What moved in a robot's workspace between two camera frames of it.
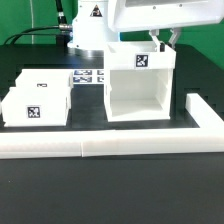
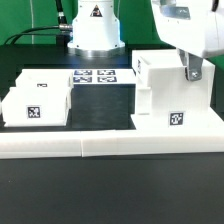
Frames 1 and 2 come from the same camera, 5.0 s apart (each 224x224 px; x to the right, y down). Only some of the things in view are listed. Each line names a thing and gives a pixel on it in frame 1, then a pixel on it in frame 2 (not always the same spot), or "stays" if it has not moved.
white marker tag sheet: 88,76 stays
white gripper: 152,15 to 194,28
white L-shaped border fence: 208,137 stays
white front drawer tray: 36,106 stays
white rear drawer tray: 45,78 stays
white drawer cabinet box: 138,81 to 166,100
